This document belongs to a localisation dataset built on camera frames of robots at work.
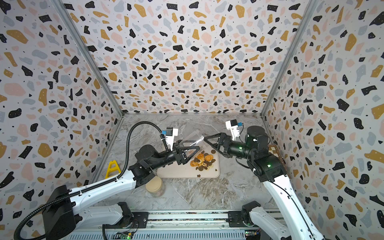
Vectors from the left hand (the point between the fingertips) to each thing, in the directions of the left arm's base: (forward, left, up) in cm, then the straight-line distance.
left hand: (197, 146), depth 60 cm
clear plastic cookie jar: (+4, +1, -1) cm, 4 cm away
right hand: (0, -5, +1) cm, 5 cm away
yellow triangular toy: (+7, +53, -35) cm, 64 cm away
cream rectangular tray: (+5, +14, -33) cm, 36 cm away
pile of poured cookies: (+11, -3, -33) cm, 35 cm away
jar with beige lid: (-8, +21, -25) cm, 34 cm away
